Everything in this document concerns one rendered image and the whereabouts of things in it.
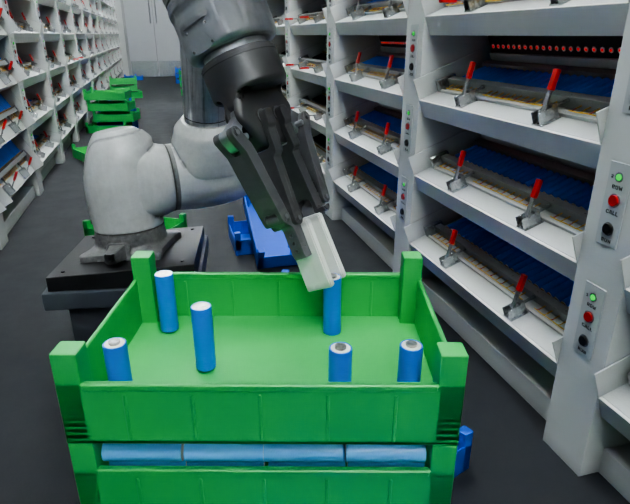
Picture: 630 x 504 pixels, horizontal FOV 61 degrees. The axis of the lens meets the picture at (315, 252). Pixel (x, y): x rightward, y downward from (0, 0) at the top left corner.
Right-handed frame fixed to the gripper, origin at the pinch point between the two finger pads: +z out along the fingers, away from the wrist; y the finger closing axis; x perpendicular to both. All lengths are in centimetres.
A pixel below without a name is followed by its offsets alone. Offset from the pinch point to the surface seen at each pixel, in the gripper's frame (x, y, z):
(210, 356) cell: -6.5, 11.9, 4.5
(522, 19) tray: 14, -63, -18
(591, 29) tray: 24, -52, -12
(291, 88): -113, -186, -48
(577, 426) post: 7, -41, 48
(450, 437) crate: 12.5, 9.7, 14.9
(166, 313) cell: -13.6, 9.0, 0.3
